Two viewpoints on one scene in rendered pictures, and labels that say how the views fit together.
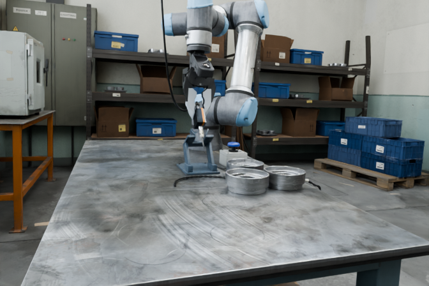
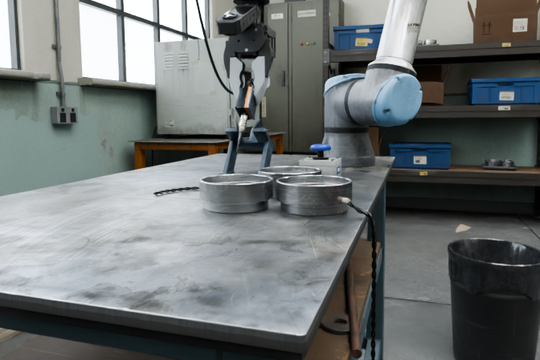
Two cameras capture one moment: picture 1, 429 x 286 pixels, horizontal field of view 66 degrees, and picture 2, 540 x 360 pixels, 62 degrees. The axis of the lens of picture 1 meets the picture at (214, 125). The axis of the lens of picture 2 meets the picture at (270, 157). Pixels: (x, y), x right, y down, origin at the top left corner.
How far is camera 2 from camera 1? 59 cm
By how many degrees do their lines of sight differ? 36
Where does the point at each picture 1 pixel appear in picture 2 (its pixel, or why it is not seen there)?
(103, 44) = (344, 43)
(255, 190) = (224, 205)
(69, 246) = not seen: outside the picture
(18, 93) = (221, 108)
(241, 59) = (392, 11)
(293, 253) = (19, 279)
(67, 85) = (305, 102)
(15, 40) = (218, 47)
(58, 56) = (296, 66)
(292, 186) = (304, 206)
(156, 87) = not seen: hidden behind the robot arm
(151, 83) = not seen: hidden behind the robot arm
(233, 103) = (370, 87)
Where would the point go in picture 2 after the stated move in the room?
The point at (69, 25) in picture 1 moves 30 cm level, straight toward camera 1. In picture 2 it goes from (308, 26) to (303, 19)
